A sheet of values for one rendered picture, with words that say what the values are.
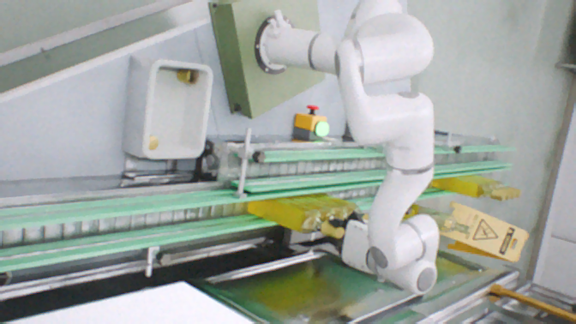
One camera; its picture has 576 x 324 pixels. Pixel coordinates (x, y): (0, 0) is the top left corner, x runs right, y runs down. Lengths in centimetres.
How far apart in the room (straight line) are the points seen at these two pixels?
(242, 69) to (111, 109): 34
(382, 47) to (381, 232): 33
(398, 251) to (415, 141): 21
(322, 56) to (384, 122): 43
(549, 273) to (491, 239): 274
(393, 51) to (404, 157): 18
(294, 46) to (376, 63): 44
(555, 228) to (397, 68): 631
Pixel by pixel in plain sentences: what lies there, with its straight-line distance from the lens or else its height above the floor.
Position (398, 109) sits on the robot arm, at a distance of 96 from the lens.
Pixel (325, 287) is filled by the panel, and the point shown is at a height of 117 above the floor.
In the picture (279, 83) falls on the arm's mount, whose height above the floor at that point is 84.
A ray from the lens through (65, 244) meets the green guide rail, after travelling 117.
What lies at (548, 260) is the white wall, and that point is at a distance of 733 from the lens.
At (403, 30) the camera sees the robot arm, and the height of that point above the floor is 134.
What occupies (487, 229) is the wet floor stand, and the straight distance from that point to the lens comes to 470.
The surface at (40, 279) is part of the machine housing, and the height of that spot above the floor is 79.
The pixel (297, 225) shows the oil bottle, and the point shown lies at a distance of 137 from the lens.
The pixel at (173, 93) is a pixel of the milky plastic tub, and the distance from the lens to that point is 139.
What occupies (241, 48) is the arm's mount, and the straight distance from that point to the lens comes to 143.
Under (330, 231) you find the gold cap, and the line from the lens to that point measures 133.
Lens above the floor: 188
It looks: 40 degrees down
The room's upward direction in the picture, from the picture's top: 107 degrees clockwise
